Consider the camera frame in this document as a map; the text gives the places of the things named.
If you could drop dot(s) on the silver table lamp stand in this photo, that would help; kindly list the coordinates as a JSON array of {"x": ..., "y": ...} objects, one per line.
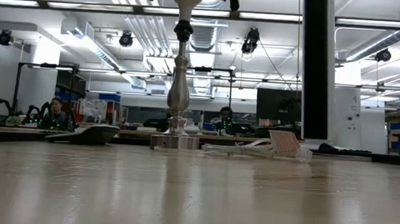
[{"x": 178, "y": 96}]

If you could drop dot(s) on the long ceiling light strip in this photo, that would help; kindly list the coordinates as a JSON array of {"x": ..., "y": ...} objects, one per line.
[
  {"x": 157, "y": 9},
  {"x": 91, "y": 6},
  {"x": 270, "y": 16},
  {"x": 10, "y": 2},
  {"x": 375, "y": 23}
]

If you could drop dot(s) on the black ceiling spotlight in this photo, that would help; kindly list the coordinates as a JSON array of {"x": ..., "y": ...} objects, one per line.
[
  {"x": 252, "y": 36},
  {"x": 5, "y": 38},
  {"x": 126, "y": 39},
  {"x": 383, "y": 55}
]

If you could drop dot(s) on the white tower fan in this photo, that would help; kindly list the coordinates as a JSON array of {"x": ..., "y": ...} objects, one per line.
[{"x": 316, "y": 63}]

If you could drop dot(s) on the black monitor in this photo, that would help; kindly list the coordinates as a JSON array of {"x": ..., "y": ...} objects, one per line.
[{"x": 278, "y": 105}]

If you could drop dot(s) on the person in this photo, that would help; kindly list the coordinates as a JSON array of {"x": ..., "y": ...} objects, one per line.
[
  {"x": 56, "y": 116},
  {"x": 226, "y": 114}
]

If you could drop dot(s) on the blue storage bin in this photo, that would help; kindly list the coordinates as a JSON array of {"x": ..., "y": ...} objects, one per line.
[{"x": 109, "y": 97}]

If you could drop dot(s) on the grey pocket calculator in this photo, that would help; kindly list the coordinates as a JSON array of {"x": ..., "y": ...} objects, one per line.
[{"x": 85, "y": 134}]

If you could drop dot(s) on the black keyboard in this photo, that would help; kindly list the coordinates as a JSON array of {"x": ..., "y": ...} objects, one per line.
[{"x": 345, "y": 149}]

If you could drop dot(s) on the silver ceiling duct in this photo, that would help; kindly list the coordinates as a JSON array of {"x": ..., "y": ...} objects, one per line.
[{"x": 377, "y": 45}]

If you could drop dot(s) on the black aluminium table frame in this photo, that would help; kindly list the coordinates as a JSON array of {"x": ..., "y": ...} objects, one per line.
[{"x": 7, "y": 136}]

